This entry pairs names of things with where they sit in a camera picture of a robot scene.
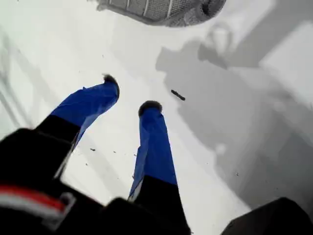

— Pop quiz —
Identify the small black scrap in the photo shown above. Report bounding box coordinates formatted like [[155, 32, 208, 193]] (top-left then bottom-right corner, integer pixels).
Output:
[[171, 89, 186, 101]]

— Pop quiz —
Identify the grey striped towel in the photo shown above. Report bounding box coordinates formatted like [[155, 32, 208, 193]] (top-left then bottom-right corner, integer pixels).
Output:
[[96, 0, 227, 27]]

